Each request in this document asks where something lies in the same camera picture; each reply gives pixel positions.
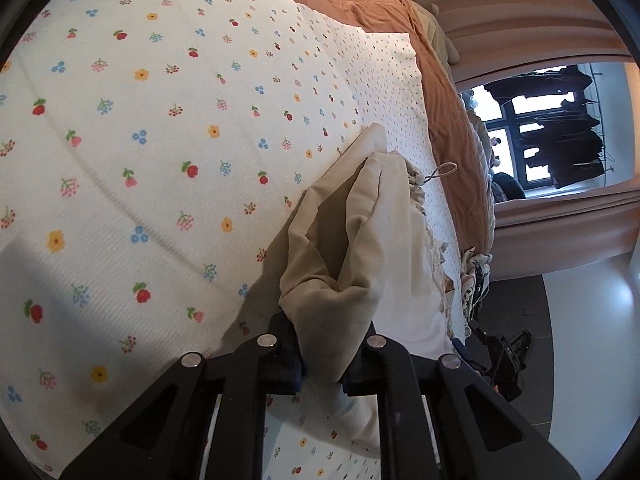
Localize hanging dark clothes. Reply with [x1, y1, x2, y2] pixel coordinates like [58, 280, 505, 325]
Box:
[484, 62, 615, 192]

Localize dark cushion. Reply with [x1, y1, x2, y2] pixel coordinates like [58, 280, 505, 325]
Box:
[492, 172, 527, 204]

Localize beige zip jacket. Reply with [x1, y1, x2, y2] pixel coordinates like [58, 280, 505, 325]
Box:
[279, 122, 458, 453]

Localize beige crumpled blanket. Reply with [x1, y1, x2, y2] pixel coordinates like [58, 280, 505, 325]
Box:
[420, 3, 462, 65]

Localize printed cloth with black cables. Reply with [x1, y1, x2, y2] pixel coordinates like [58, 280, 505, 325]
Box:
[459, 247, 497, 322]

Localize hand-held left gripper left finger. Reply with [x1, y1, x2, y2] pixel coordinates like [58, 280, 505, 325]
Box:
[60, 312, 307, 480]

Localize white floral bed sheet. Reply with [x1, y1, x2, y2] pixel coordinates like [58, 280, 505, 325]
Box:
[0, 0, 466, 480]

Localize black window frame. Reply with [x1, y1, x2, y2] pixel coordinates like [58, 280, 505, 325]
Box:
[480, 85, 568, 202]

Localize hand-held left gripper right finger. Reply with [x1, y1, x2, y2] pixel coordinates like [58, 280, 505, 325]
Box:
[342, 322, 581, 480]

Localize brown duvet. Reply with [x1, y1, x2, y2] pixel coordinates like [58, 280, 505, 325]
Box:
[70, 0, 497, 257]

